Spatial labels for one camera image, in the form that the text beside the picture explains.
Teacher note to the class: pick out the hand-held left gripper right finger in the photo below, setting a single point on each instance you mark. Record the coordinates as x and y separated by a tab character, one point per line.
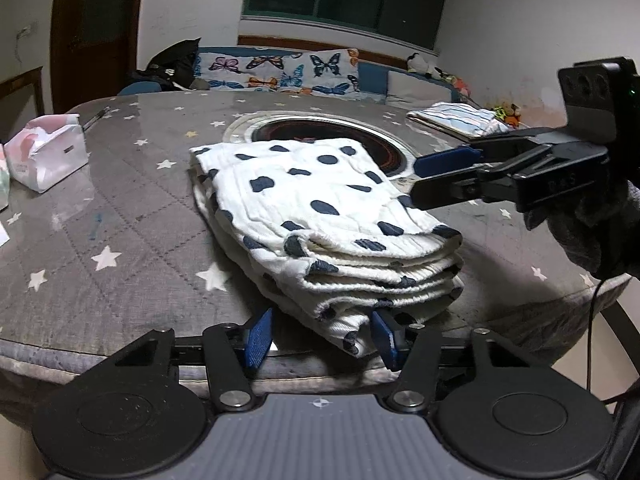
385	340

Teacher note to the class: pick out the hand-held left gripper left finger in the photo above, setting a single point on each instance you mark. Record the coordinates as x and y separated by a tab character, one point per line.
259	337

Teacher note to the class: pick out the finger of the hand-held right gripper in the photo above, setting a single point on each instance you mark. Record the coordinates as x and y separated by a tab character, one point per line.
445	161
445	194

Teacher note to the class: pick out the white polka dot garment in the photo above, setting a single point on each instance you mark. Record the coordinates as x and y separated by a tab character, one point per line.
320	220

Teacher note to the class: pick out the person's right hand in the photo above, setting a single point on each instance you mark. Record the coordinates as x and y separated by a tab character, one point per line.
585	240

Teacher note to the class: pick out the folded striped cloth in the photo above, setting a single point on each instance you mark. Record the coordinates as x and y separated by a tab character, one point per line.
462	119

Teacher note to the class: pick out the round built-in table cooker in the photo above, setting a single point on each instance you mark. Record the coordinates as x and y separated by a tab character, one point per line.
385	145

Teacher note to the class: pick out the grey cushion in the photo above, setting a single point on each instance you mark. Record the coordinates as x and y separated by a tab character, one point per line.
420	90

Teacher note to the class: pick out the colourful toy pile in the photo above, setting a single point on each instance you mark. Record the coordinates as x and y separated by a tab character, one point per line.
506	112

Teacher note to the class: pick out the black white plush toy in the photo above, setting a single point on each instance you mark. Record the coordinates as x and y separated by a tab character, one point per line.
419	64

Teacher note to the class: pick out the blue sofa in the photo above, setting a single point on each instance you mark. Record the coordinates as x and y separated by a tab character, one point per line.
372	77

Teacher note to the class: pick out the butterfly print cushion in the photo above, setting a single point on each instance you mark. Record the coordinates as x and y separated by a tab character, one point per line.
280	72

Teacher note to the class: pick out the black pen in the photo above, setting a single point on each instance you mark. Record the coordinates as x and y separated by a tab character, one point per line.
95	117

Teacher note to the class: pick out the blue chair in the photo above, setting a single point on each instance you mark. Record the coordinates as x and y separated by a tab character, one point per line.
140	88

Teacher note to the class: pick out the pink white tissue pack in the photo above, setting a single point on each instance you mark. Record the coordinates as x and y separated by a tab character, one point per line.
47	152

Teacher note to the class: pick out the black bag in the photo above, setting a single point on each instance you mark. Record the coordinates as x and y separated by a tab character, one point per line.
167	65

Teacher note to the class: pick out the green white packet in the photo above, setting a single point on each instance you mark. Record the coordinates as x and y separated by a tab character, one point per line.
3	185

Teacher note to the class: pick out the wooden chair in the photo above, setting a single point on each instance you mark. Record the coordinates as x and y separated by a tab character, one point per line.
22	95

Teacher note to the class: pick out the dark wooden door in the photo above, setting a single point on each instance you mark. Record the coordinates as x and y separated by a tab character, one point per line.
95	30

